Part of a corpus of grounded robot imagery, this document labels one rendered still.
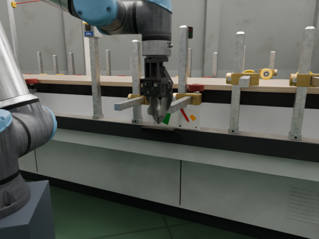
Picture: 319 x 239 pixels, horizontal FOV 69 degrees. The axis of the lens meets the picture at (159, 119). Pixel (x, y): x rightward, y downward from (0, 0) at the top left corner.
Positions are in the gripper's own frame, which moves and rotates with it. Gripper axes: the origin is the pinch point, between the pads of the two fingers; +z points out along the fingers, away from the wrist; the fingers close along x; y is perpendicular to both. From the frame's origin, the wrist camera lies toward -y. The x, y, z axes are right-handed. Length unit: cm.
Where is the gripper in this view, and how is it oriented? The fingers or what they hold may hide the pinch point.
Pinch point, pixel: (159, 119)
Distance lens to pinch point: 78.1
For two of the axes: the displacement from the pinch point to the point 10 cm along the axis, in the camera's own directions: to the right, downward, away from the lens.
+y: -3.8, 2.1, -9.0
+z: 0.0, 9.7, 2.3
